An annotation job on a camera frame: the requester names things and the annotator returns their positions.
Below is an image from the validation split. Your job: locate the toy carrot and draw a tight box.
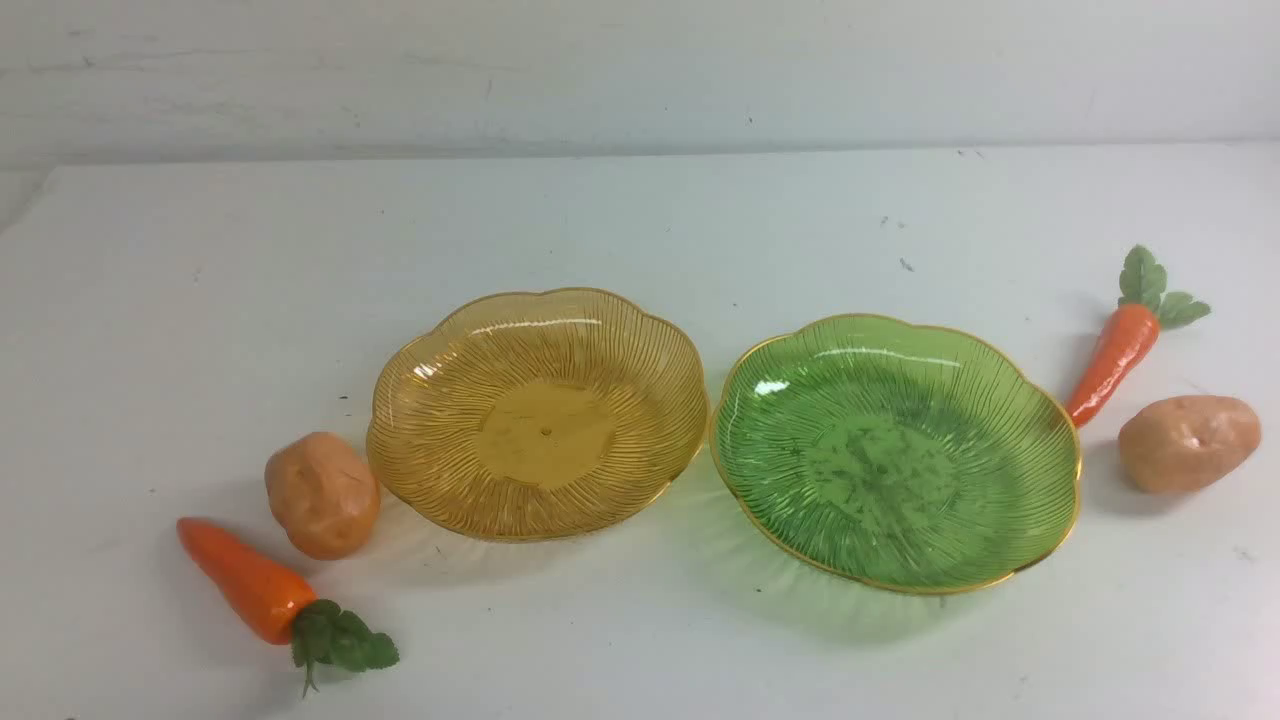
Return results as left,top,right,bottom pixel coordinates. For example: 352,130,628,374
1065,243,1212,429
175,518,401,694

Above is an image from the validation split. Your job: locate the amber ribbed plastic plate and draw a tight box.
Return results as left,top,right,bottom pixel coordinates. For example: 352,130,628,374
366,287,710,542

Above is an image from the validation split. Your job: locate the green ribbed plastic plate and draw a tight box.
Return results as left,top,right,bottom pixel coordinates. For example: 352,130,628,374
709,314,1082,596

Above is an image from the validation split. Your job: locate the toy potato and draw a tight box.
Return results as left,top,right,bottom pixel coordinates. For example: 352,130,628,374
264,432,381,561
1117,395,1262,495

